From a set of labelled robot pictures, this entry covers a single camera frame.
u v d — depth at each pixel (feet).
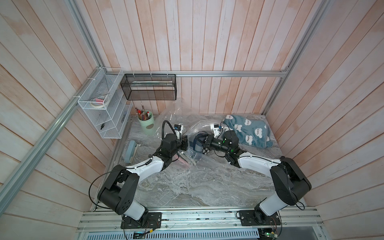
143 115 3.13
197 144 2.56
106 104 2.38
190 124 3.05
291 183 1.50
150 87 3.43
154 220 2.40
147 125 3.31
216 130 2.60
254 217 2.23
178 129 2.45
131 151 3.06
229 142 2.13
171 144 2.20
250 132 3.43
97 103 2.44
